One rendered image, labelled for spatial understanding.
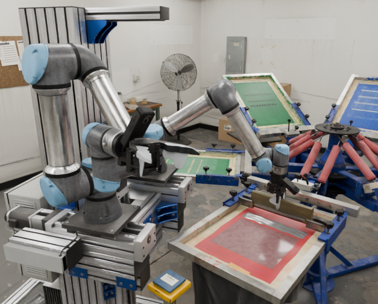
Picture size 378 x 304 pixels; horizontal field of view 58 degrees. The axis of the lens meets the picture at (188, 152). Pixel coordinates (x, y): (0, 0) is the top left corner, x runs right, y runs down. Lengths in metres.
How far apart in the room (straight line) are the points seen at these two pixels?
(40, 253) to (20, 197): 0.43
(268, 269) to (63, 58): 1.18
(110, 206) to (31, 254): 0.34
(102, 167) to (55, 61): 0.36
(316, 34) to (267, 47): 0.87
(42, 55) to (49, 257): 0.71
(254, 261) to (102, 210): 0.73
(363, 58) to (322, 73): 0.63
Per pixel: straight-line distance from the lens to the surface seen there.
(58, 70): 1.12
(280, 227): 1.91
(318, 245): 1.76
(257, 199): 2.00
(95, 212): 1.32
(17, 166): 5.09
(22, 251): 1.46
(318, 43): 6.10
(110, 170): 0.97
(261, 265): 1.63
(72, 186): 1.21
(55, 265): 1.39
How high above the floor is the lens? 1.92
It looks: 19 degrees down
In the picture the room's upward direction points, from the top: straight up
